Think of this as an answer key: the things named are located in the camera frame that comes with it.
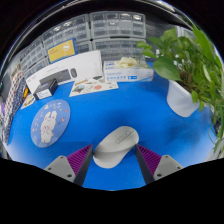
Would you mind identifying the white dotted cloth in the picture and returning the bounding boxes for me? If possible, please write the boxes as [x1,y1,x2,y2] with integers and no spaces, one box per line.
[3,64,26,128]

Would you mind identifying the small cartoon sticker sheet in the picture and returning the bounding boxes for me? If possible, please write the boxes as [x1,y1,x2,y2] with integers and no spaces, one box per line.
[19,93,37,110]

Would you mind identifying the round blue bunny mouse pad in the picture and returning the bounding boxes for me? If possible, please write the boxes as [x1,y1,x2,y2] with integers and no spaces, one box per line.
[30,98,72,149]

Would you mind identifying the green plant in white pot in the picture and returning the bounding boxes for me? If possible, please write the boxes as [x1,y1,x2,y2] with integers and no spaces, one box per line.
[136,23,224,159]

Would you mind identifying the white and blue glove box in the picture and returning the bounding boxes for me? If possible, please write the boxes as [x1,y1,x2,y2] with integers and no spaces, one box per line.
[103,56,155,84]

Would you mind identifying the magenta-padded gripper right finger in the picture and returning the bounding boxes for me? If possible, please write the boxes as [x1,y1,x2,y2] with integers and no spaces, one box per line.
[134,143,184,185]

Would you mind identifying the grey computer mouse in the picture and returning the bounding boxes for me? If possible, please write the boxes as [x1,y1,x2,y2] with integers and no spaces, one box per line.
[92,125,140,169]

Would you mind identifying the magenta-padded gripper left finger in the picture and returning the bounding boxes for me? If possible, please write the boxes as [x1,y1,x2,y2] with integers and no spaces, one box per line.
[44,143,94,187]

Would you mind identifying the large cartoon sticker sheet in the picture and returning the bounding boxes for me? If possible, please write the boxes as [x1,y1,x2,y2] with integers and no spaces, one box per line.
[68,75,119,98]

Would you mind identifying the navy dotted cloth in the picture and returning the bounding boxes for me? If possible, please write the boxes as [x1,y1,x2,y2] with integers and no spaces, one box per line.
[3,76,28,144]

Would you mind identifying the white keyboard packaging box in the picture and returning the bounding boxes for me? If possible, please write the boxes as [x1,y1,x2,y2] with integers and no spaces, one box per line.
[25,49,104,94]

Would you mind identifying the yellow and blue box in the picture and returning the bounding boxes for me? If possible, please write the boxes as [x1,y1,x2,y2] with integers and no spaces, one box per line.
[46,37,78,64]

